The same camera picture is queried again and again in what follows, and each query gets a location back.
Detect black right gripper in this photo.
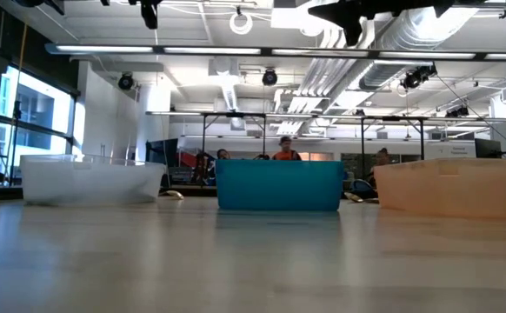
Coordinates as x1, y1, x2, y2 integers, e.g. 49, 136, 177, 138
307, 0, 443, 47

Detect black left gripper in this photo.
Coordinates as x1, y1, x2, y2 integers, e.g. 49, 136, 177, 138
139, 0, 161, 30

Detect clear plastic bin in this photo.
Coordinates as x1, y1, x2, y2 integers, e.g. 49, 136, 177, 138
19, 153, 167, 207

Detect teal plastic bin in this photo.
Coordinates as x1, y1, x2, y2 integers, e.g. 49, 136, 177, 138
215, 158, 345, 213

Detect black monitor on arm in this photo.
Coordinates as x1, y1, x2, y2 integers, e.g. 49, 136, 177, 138
473, 137, 506, 160

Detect white ceiling pipes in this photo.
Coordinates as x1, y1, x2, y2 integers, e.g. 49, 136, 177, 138
298, 17, 378, 99

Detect long ceiling light strip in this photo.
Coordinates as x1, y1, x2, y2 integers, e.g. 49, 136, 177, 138
43, 42, 506, 62
145, 110, 506, 124

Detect black round spotlight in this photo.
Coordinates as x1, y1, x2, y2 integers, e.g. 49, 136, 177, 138
261, 68, 279, 88
117, 71, 136, 92

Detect white ceiling vent column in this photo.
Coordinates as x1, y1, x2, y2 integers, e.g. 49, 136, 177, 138
208, 56, 242, 112

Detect black spotlight cluster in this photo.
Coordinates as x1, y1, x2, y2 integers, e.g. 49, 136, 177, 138
399, 63, 438, 91

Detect dark background monitor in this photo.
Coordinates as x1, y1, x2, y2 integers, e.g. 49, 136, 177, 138
144, 137, 180, 167

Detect red background object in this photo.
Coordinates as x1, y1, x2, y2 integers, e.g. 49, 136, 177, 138
177, 149, 203, 170

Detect small black spotlight pair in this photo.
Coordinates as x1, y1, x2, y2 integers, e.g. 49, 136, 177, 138
443, 105, 471, 119

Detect black ceiling track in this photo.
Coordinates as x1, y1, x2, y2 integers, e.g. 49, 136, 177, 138
452, 1, 506, 19

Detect dark blue bag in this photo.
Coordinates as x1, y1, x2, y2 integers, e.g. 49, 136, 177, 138
349, 177, 379, 201

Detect white sign panel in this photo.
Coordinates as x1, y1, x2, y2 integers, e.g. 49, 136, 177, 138
424, 142, 476, 160

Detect thin black pole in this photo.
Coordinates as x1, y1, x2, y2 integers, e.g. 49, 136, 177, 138
8, 98, 23, 186

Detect orange plastic bin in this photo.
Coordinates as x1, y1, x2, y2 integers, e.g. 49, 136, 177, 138
373, 156, 506, 221

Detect silver spiral air duct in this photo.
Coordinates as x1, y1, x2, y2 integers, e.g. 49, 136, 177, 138
359, 6, 483, 91

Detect white cable coil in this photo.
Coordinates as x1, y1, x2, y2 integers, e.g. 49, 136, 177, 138
228, 10, 255, 37

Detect black background rig frame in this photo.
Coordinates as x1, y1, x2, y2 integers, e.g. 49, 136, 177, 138
359, 115, 426, 162
200, 111, 269, 163

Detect yellow hanging cable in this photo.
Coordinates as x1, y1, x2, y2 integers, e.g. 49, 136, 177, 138
14, 22, 30, 103

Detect black aluminium rig frame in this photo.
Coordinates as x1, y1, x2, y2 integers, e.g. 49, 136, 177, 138
0, 184, 380, 202

